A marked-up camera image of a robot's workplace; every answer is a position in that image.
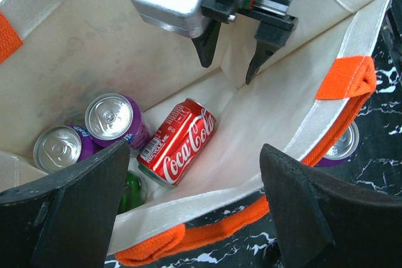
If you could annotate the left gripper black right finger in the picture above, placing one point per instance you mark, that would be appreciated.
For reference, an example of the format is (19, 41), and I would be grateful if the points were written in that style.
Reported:
(324, 221)

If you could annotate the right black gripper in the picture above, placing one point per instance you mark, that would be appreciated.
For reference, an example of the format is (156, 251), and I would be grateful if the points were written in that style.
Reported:
(271, 35)

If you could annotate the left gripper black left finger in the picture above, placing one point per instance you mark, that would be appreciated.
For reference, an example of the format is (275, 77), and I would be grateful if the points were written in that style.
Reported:
(65, 219)

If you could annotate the green glass bottle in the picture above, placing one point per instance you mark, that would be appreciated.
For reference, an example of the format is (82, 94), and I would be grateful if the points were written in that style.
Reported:
(134, 193)

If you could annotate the purple can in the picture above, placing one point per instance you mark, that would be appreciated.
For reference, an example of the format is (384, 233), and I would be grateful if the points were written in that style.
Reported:
(62, 146)
(114, 117)
(344, 147)

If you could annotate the red can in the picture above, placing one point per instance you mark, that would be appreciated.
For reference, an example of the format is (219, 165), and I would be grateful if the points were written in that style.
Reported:
(176, 143)

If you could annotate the beige canvas tote bag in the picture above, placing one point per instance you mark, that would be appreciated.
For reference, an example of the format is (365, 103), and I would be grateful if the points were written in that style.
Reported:
(57, 55)

